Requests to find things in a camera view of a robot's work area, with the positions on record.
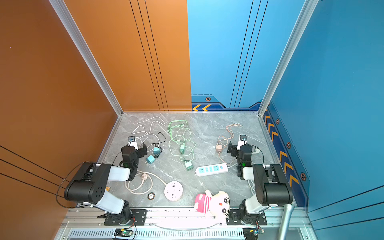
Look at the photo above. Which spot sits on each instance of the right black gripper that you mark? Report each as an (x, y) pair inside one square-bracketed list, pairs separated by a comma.
[(233, 150)]

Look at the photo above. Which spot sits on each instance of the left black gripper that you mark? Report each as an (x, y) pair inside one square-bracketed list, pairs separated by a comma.
[(141, 150)]

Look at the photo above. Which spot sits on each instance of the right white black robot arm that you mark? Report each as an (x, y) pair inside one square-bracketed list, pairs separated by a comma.
[(270, 185)]

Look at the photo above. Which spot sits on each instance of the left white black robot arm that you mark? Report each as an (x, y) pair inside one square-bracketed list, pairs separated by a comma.
[(90, 182)]

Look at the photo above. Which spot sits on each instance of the white blue power strip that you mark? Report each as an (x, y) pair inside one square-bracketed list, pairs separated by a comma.
[(209, 170)]

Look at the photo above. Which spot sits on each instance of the round pink power socket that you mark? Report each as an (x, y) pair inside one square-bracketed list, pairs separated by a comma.
[(173, 191)]

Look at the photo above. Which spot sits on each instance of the pink charger adapter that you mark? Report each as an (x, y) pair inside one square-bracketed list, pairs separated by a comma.
[(219, 147)]

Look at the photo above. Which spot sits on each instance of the green charger upper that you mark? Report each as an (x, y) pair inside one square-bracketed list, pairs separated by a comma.
[(182, 148)]

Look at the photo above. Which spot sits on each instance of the pink plush doll toy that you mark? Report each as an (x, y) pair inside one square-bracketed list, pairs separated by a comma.
[(217, 205)]

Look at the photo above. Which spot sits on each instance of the silver metal pole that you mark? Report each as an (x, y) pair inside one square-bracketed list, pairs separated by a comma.
[(285, 222)]

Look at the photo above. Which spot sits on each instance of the left green circuit board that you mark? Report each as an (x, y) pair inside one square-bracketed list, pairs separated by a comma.
[(123, 234)]

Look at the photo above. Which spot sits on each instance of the green circuit board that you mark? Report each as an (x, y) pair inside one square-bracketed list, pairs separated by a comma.
[(123, 234), (252, 234)]

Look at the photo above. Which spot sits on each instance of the right green circuit board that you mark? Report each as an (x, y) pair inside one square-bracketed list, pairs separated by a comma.
[(252, 234)]

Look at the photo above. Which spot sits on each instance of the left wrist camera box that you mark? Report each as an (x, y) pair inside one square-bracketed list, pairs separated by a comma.
[(132, 142)]

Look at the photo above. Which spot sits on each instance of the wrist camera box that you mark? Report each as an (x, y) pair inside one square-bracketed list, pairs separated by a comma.
[(242, 141), (132, 142)]

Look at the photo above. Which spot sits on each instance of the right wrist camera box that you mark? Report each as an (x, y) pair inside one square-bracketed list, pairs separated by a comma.
[(242, 141)]

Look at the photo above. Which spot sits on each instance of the teal charger with white cable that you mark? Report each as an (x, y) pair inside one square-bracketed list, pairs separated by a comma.
[(157, 151)]

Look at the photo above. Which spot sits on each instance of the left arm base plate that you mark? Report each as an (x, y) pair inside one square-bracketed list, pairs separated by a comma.
[(135, 217)]

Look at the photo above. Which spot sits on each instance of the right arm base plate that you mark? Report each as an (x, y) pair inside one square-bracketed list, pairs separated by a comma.
[(236, 217)]

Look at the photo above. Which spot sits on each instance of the aluminium front rail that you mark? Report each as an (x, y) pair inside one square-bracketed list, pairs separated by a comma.
[(181, 224)]

